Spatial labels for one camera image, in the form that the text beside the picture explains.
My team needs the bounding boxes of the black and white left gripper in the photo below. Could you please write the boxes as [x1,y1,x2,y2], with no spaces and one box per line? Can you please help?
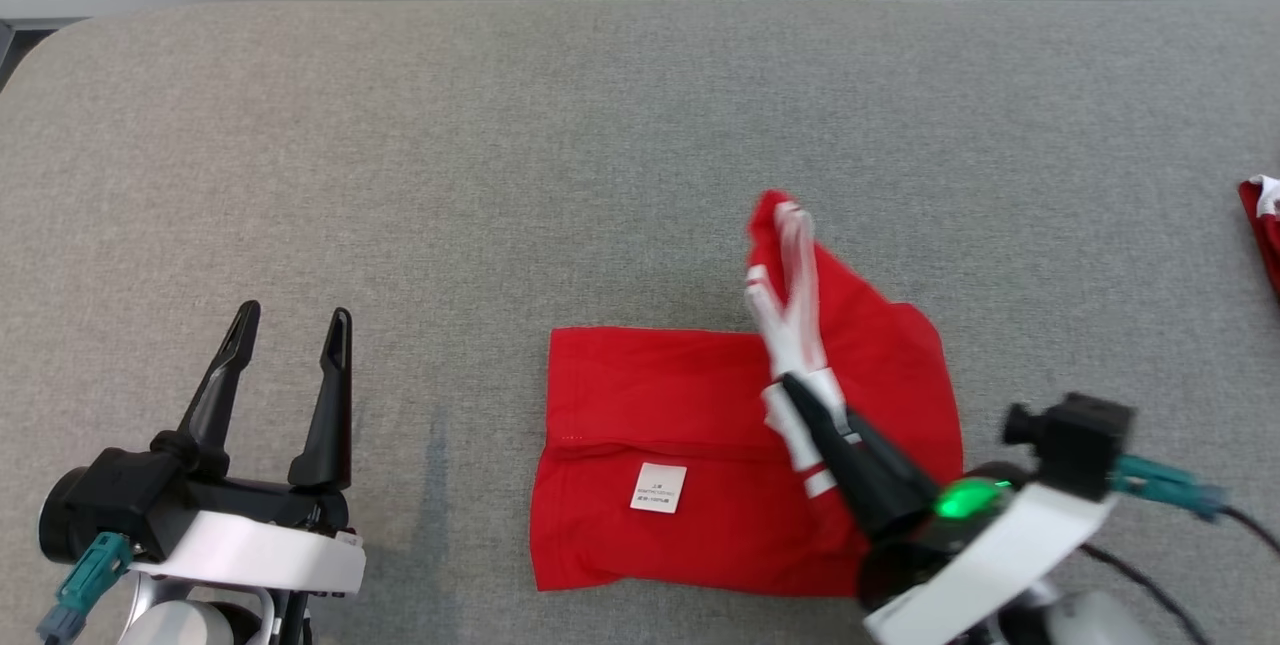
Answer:
[150,300,367,596]

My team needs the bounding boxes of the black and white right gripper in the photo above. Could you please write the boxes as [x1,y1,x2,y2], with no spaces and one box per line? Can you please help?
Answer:
[780,374,1117,645]

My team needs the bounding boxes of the red top with white trim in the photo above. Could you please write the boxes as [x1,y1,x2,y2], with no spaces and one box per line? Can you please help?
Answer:
[530,189,966,598]

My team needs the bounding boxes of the red shorts with white stripe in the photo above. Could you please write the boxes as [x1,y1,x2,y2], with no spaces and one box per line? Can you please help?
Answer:
[1238,174,1280,301]

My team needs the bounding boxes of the teal cable connector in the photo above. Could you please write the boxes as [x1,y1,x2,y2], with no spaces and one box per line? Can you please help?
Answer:
[1110,453,1229,523]
[38,532,134,644]

